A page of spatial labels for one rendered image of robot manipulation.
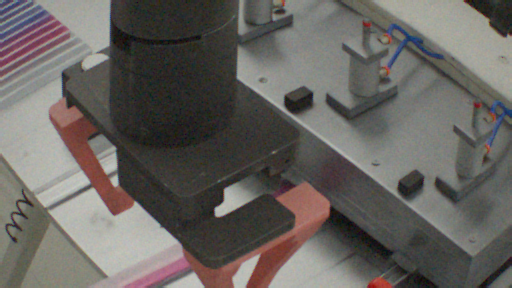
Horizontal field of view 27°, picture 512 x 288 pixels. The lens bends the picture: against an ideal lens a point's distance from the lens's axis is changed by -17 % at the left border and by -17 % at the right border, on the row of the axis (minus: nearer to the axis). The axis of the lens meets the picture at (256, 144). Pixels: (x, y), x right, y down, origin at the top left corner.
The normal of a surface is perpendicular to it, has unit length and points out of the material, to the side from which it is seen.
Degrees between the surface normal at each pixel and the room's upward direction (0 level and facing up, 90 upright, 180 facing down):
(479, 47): 44
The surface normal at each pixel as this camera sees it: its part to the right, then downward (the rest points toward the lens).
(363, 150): 0.03, -0.77
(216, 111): 0.73, 0.45
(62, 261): -0.53, -0.25
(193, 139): 0.38, 0.60
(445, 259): -0.76, 0.40
